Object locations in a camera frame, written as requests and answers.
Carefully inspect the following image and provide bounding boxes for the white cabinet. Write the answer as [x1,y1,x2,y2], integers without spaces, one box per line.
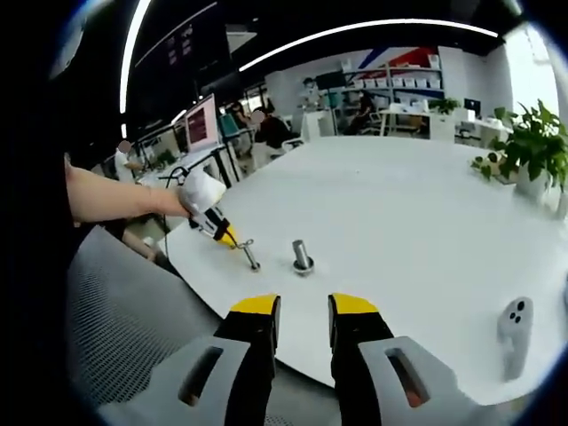
[301,108,337,139]

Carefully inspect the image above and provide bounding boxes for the grey mesh office chair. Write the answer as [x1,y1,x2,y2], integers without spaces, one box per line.
[66,224,343,426]

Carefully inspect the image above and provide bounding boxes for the straight ceiling light strip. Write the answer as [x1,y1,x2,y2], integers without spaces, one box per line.
[118,0,154,139]

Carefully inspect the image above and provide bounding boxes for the white background desks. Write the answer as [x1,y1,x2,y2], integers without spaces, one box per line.
[378,105,512,144]

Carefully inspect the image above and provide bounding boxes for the large computer monitor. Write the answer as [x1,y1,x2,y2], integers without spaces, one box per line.
[184,92,222,155]

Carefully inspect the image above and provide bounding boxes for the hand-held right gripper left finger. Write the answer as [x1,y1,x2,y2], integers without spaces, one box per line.
[97,291,282,426]

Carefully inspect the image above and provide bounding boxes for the thick threaded stud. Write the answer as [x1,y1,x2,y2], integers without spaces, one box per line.
[290,239,316,277]

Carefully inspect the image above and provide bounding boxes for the small background plant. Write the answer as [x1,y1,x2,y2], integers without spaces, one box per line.
[430,97,462,115]

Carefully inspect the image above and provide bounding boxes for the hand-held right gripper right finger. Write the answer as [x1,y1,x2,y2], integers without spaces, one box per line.
[327,291,512,426]

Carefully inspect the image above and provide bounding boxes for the curved ceiling light strip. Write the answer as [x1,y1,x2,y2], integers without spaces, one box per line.
[238,17,501,73]

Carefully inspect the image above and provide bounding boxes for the green potted plant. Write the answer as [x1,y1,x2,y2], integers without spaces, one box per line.
[469,99,568,201]

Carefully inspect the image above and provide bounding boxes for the teal office chair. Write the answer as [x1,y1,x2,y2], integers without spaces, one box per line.
[219,110,240,144]

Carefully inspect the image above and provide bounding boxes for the thin threaded stud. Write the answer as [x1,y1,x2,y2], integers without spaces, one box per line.
[242,241,262,272]

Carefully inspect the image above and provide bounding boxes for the white handheld controller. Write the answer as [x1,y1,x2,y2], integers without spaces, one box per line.
[495,296,534,382]

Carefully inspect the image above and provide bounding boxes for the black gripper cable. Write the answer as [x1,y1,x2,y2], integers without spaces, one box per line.
[158,166,190,263]

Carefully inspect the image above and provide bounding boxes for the shelf with white bins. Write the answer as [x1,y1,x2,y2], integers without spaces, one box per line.
[341,55,446,104]

